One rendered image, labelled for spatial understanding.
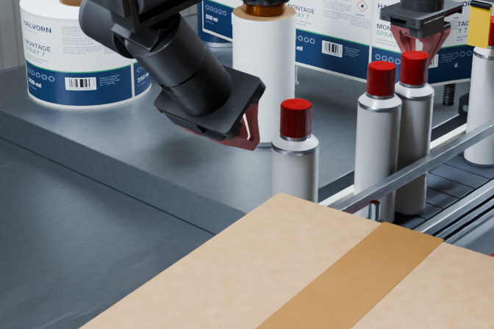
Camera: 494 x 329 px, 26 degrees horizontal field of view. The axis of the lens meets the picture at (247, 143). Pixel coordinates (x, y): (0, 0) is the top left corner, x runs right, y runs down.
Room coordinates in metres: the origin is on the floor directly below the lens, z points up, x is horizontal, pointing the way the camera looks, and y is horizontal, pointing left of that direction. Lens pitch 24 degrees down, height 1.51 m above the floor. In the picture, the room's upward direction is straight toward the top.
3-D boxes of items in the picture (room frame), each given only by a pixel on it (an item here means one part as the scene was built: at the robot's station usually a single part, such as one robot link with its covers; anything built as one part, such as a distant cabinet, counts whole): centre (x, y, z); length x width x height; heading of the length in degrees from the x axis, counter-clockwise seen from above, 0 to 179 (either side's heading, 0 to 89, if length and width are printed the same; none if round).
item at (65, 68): (1.63, 0.26, 0.95); 0.20 x 0.20 x 0.14
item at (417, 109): (1.20, -0.20, 0.98); 0.05 x 0.05 x 0.20
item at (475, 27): (1.29, -0.29, 1.09); 0.03 x 0.01 x 0.06; 48
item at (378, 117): (1.17, -0.16, 0.98); 0.05 x 0.05 x 0.20
